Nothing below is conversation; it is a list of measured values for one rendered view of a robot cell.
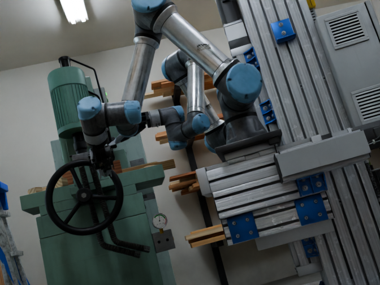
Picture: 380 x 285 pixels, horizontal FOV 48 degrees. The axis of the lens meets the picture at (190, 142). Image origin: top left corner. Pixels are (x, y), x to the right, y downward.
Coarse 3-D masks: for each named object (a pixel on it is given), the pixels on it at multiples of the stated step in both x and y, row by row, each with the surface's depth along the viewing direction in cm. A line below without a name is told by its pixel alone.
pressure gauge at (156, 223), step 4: (156, 216) 174; (160, 216) 174; (164, 216) 175; (152, 220) 173; (156, 220) 174; (160, 220) 174; (164, 220) 174; (156, 224) 173; (160, 224) 174; (164, 224) 174; (160, 228) 173; (160, 232) 175
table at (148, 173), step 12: (144, 168) 185; (156, 168) 186; (108, 180) 172; (120, 180) 182; (132, 180) 183; (144, 180) 184; (156, 180) 189; (36, 192) 177; (60, 192) 178; (72, 192) 169; (96, 192) 179; (24, 204) 175; (36, 204) 176
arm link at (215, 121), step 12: (168, 60) 203; (180, 60) 197; (168, 72) 204; (180, 72) 201; (180, 84) 205; (204, 96) 206; (216, 120) 206; (204, 132) 209; (216, 132) 205; (216, 144) 206
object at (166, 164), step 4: (168, 160) 203; (172, 160) 203; (152, 164) 202; (156, 164) 202; (164, 164) 202; (168, 164) 203; (172, 164) 203; (132, 168) 200; (136, 168) 200; (140, 168) 200; (164, 168) 202; (168, 168) 202; (172, 168) 204
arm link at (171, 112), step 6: (168, 108) 189; (174, 108) 188; (180, 108) 189; (162, 114) 187; (168, 114) 187; (174, 114) 187; (180, 114) 188; (162, 120) 187; (168, 120) 187; (174, 120) 186; (180, 120) 189
